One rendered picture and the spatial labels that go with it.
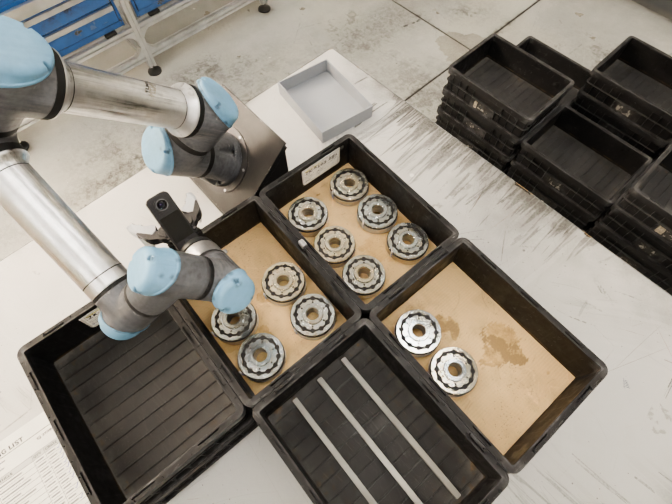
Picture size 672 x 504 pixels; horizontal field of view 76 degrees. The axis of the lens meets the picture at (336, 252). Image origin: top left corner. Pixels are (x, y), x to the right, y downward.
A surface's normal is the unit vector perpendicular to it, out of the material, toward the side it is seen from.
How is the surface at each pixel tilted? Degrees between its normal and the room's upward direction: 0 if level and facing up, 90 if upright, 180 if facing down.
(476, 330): 0
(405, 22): 0
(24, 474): 0
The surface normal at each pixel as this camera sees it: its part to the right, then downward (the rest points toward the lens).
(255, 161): -0.51, 0.08
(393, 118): 0.00, -0.44
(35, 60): 0.64, -0.50
